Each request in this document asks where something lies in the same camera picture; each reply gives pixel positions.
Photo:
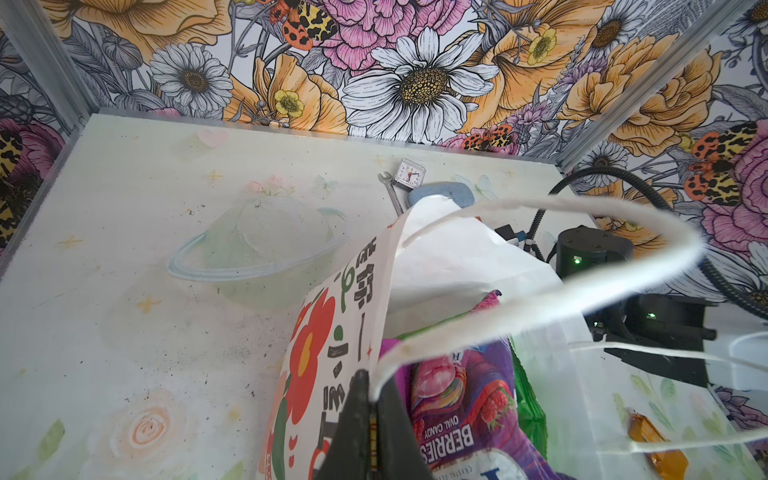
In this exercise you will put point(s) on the silver wrench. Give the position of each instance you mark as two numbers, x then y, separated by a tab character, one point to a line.
388	181

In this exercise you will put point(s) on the small square clock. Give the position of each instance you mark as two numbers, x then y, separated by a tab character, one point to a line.
409	175

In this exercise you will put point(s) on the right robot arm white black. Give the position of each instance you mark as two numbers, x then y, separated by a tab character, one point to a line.
691	317

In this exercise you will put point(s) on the white floral paper bag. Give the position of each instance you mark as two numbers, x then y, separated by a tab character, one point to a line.
439	280

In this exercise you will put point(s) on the blue grey glasses case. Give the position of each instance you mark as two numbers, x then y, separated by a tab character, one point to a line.
458	192

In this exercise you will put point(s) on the green Lays chips bag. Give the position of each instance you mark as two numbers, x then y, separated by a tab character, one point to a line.
531	416

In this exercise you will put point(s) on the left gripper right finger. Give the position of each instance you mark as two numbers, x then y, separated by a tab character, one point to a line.
397	451

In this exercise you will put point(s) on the purple Foxs berries candy bag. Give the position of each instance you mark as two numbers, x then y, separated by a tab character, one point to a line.
463	412

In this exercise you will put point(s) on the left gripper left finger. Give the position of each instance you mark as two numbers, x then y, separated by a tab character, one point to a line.
349	453

